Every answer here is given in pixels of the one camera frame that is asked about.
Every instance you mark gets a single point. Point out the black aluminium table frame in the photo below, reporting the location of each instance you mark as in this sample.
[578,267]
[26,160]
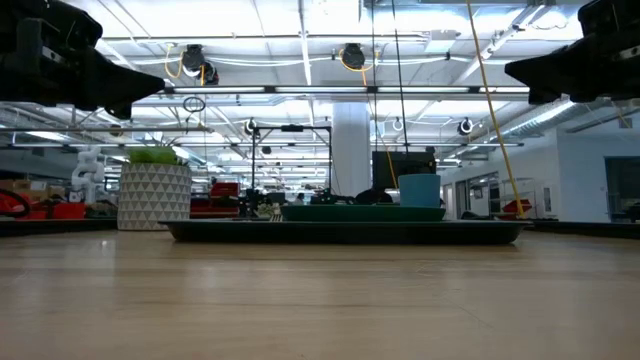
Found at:
[50,225]

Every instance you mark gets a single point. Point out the black metal stand frame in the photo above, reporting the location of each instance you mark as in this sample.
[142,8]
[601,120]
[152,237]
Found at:
[253,160]

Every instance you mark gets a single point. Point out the green round plate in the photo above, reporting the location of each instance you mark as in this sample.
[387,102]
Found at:
[362,212]

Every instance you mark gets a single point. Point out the person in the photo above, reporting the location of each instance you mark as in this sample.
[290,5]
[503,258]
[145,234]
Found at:
[372,196]

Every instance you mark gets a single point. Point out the red storage box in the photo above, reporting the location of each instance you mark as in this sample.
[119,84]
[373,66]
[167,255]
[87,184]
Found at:
[225,189]

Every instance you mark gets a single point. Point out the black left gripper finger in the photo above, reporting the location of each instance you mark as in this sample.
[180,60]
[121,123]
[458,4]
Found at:
[122,111]
[125,82]

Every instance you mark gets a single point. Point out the green succulent plant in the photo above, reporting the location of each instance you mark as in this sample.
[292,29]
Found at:
[152,155]

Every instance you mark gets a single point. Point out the dark green plastic tray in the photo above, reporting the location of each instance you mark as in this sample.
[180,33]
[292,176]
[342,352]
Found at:
[345,232]

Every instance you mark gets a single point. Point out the blue cup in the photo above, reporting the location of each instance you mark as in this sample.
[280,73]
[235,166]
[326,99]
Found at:
[420,190]

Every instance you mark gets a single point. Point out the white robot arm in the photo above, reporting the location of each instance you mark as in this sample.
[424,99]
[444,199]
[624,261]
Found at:
[89,172]

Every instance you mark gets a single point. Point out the white building column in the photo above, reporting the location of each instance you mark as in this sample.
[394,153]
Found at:
[351,145]

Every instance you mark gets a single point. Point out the red storage bin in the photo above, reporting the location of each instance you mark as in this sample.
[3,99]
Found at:
[67,210]

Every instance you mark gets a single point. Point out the white triangle-patterned plant pot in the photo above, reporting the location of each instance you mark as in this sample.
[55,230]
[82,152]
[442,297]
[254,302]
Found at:
[154,197]

